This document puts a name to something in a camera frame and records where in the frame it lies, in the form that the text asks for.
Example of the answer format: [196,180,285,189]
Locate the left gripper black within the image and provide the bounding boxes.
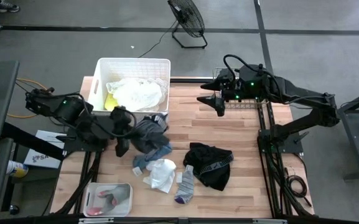
[109,105,135,158]

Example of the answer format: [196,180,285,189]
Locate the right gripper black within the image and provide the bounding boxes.
[197,68,245,118]

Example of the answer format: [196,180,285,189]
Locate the dark grey Puma underwear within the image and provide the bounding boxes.
[129,113,170,155]

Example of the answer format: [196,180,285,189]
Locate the blue sock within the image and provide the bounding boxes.
[131,143,173,177]

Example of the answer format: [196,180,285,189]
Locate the yellow cloth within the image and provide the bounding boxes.
[104,92,119,111]

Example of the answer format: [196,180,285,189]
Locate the small white cloth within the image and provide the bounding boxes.
[142,158,177,194]

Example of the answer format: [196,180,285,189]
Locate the grey sock pink toe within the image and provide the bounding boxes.
[96,185,131,208]

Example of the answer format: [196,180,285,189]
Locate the large white shirt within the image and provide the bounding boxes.
[106,77,169,112]

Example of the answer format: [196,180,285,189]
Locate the grey sock pink stripes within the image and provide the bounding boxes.
[85,198,114,216]

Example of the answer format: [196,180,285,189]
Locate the black Puma underwear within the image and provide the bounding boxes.
[182,142,235,192]

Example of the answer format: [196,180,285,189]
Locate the small white plastic bin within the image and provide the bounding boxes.
[82,182,134,218]

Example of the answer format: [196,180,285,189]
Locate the grey striped purple-toed sock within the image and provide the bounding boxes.
[174,164,195,205]

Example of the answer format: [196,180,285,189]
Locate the white printed box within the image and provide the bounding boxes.
[22,129,67,170]

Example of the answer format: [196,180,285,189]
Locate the white plastic laundry basket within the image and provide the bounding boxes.
[86,57,171,127]

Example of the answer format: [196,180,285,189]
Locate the black floor fan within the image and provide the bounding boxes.
[167,0,208,50]

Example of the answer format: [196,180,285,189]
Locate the black diagonal support beam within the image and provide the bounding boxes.
[1,123,65,161]

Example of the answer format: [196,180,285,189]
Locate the white yellow can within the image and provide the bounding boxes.
[6,159,30,179]

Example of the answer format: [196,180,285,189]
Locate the black wire basket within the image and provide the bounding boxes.
[212,67,269,110]

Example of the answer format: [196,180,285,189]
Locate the black fan cable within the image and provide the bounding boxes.
[138,20,179,58]

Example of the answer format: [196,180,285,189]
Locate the yellow extension cable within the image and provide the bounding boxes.
[6,77,49,119]

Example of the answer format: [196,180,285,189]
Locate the black aluminium table frame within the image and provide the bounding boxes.
[42,77,315,224]

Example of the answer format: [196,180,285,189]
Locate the coiled black cable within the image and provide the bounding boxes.
[284,164,313,208]

